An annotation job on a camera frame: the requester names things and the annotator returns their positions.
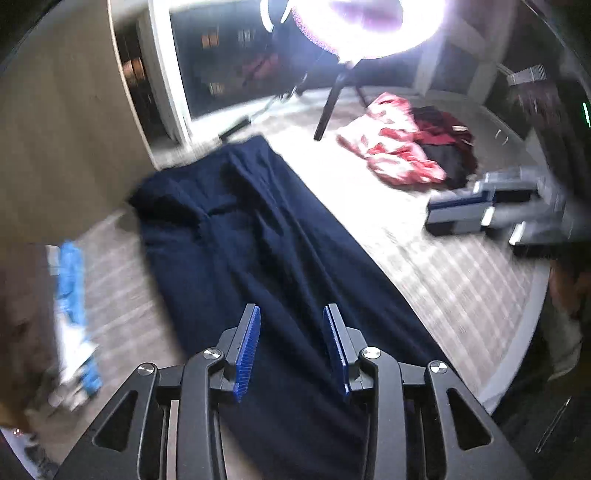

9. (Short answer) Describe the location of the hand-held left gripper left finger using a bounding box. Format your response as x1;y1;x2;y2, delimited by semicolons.
53;303;262;480

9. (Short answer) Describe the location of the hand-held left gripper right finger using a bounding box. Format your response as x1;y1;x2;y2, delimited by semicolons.
322;303;520;480

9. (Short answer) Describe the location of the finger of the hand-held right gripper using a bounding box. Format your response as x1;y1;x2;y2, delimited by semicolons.
425;189;555;237
471;168;541;205

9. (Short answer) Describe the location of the navy blue garment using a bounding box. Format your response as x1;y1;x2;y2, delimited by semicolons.
127;134;455;480

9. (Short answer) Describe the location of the black garment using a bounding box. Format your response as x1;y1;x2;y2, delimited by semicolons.
422;141;478;190

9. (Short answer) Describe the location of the pink plaid rug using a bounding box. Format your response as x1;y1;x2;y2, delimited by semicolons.
28;88;555;480

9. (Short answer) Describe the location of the maroon garment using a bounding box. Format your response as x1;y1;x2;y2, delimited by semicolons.
411;106;476;148

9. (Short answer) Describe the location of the pink garment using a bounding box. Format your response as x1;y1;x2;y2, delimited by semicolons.
336;91;448;186

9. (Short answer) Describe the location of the dark chair leg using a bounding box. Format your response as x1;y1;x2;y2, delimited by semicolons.
277;46;370;141

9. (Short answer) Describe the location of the white cloth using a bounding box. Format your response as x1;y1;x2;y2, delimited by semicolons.
53;300;100;384

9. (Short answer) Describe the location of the light blue cloth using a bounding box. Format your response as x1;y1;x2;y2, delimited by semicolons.
55;240;103;402

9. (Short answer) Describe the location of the black inline adapter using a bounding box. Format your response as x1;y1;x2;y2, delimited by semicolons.
219;117;252;141

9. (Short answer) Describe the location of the black zipped jacket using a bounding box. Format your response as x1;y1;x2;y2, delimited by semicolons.
494;369;591;480

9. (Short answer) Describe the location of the light plywood panel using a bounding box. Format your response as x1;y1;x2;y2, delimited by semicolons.
0;0;160;245

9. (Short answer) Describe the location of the ring light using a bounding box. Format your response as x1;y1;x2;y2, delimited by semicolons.
259;0;451;61

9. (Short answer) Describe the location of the black power cable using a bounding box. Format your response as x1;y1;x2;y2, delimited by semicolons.
249;69;315;125

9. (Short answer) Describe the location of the white window frame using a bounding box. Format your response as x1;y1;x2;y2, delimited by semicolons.
106;0;513;158

